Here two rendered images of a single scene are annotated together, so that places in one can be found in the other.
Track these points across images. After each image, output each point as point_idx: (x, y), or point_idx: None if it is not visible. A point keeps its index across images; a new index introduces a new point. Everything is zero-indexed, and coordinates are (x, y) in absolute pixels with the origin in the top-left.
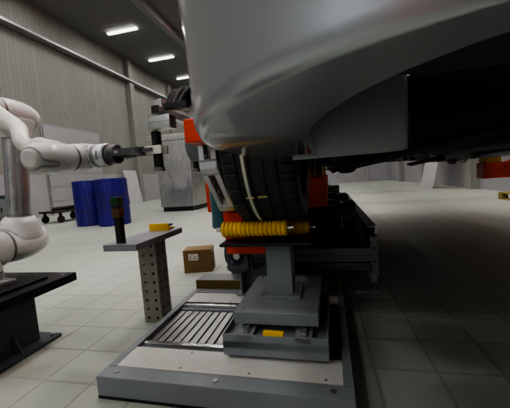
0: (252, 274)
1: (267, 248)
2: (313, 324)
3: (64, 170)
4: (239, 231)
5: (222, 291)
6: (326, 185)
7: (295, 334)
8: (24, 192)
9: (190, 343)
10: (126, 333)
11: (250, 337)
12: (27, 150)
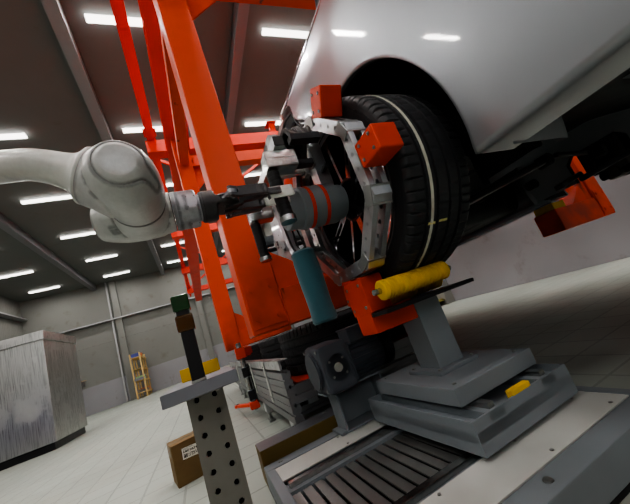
0: (341, 400)
1: (419, 310)
2: (531, 361)
3: (154, 209)
4: (406, 282)
5: (311, 446)
6: None
7: (533, 378)
8: None
9: (411, 492)
10: None
11: (503, 406)
12: (116, 144)
